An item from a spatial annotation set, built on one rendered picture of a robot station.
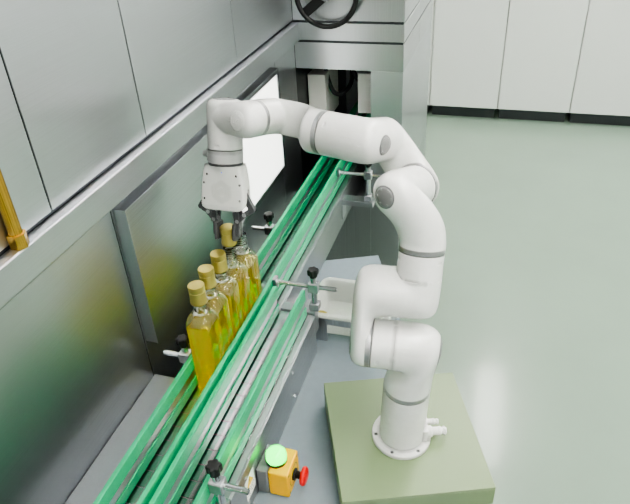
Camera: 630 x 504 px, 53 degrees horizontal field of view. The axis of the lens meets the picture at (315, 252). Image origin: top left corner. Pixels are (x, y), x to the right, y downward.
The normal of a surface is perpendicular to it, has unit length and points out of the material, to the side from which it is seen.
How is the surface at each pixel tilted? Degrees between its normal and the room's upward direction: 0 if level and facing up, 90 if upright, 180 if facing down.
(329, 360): 0
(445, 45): 90
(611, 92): 90
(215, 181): 74
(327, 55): 90
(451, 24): 90
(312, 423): 0
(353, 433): 4
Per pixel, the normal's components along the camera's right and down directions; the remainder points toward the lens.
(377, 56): -0.29, 0.54
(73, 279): 0.96, 0.11
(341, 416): 0.00, -0.81
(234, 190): -0.22, 0.30
